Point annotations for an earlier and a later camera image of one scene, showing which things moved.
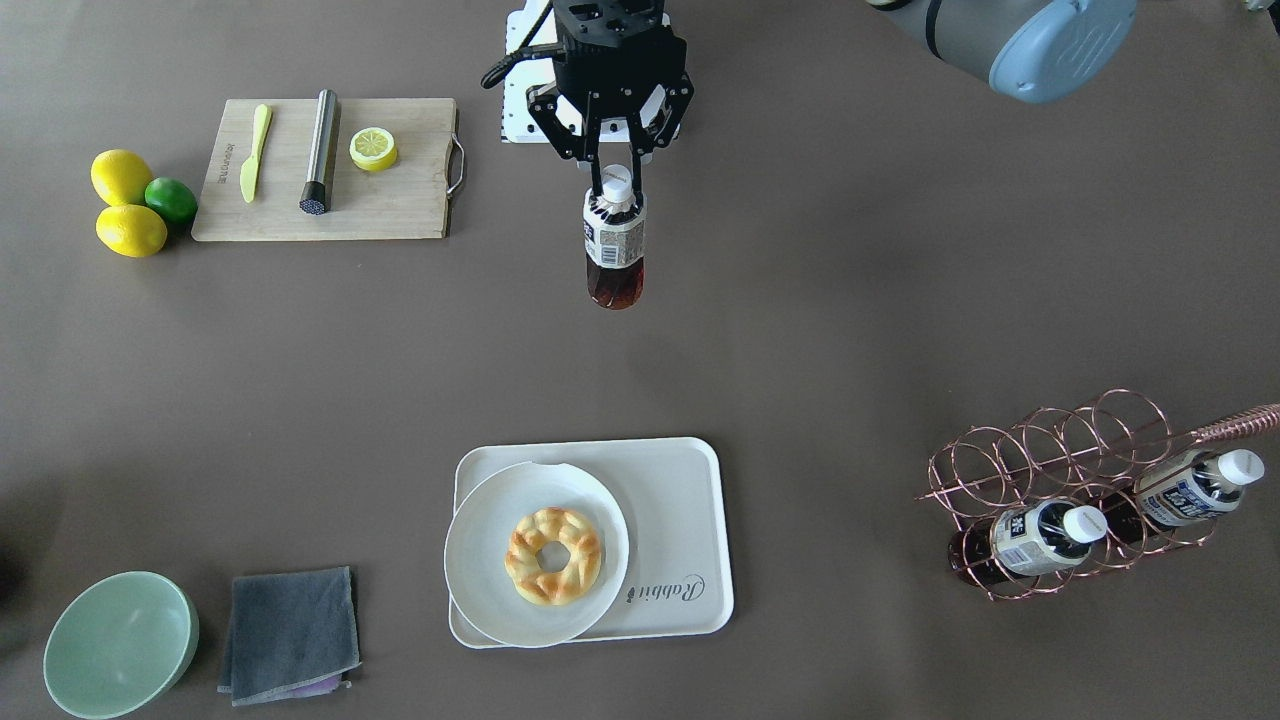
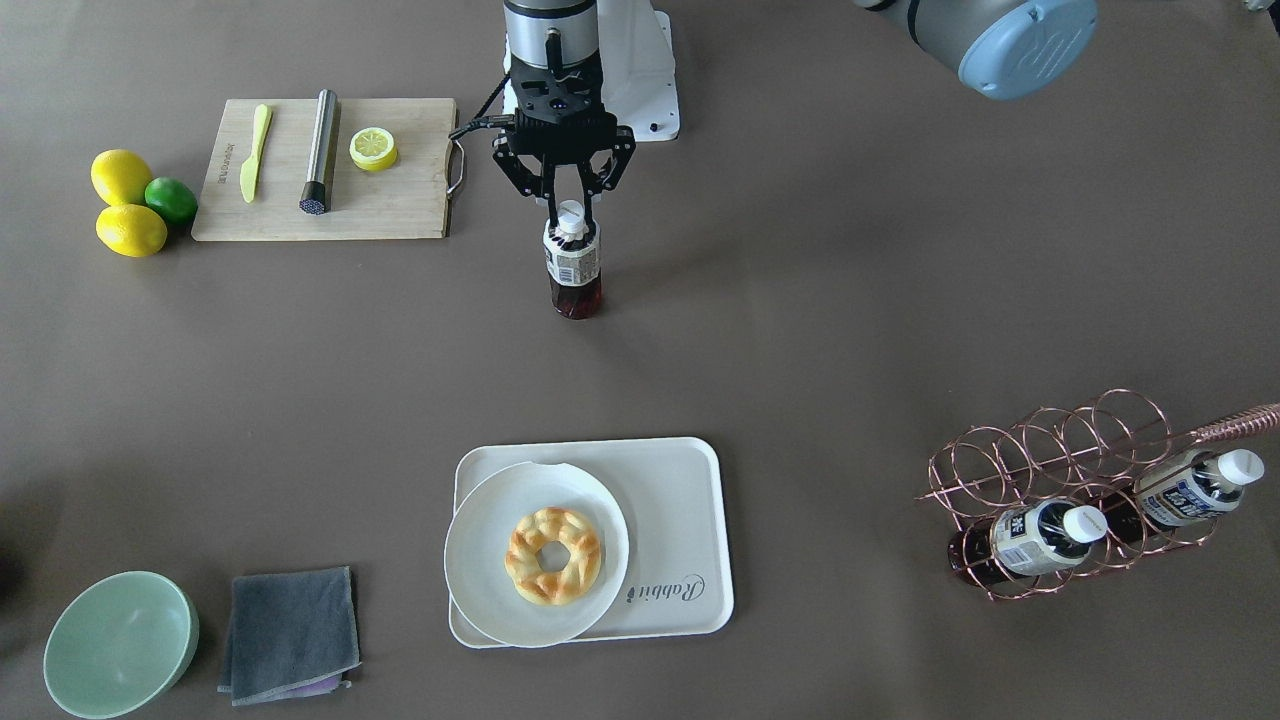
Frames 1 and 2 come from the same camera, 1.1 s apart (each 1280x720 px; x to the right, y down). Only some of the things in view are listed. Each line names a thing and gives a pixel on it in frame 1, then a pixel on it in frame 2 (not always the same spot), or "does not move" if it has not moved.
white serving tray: [671, 495] does not move
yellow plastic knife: [248, 174] does not move
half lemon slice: [373, 149] does not move
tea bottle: [615, 226] → [573, 263]
